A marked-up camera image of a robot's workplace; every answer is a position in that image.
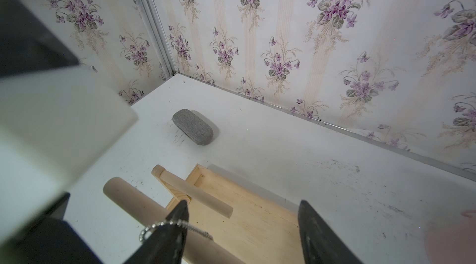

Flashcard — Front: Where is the grey fabric glasses case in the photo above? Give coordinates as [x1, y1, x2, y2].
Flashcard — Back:
[172, 109, 214, 146]

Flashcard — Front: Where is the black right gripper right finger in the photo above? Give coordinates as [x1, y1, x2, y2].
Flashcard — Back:
[297, 200, 362, 264]

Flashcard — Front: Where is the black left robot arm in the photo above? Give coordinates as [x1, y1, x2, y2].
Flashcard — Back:
[1, 0, 100, 264]

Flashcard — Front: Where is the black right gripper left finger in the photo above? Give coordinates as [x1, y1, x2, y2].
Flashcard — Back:
[125, 202, 189, 264]

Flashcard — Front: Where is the pink pen cup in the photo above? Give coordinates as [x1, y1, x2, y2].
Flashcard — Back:
[425, 209, 476, 264]

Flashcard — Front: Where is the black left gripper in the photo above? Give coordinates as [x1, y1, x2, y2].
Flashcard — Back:
[1, 192, 101, 264]

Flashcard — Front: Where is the wooden jewelry display stand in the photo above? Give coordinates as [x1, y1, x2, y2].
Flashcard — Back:
[103, 164, 304, 264]

